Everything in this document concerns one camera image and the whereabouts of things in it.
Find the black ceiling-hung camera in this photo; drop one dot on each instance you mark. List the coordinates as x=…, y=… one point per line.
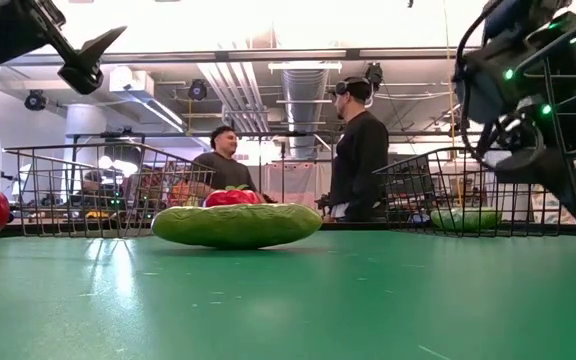
x=374, y=72

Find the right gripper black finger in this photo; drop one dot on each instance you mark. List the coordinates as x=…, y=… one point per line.
x=518, y=162

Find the person in black shirt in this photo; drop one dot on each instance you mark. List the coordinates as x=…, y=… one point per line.
x=360, y=160

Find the silver ceiling air duct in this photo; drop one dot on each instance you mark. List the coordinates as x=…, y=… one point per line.
x=304, y=100

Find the black horizontal pipe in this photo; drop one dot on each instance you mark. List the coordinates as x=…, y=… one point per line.
x=248, y=134

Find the overhead aluminium frame bar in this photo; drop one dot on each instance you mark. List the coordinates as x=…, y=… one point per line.
x=288, y=54

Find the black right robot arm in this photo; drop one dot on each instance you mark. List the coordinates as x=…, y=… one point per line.
x=488, y=90

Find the person's headset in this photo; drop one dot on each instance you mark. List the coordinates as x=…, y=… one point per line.
x=353, y=82

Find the white ceiling light fixture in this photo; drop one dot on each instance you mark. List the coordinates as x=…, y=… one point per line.
x=305, y=66

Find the person in grey shirt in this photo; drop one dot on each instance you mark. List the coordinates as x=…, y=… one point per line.
x=225, y=172

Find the white background curtain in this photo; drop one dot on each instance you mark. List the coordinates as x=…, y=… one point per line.
x=298, y=182

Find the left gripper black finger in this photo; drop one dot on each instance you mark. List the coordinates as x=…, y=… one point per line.
x=95, y=47
x=83, y=80

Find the green plush cucumber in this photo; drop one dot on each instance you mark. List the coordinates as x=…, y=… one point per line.
x=238, y=225
x=465, y=220

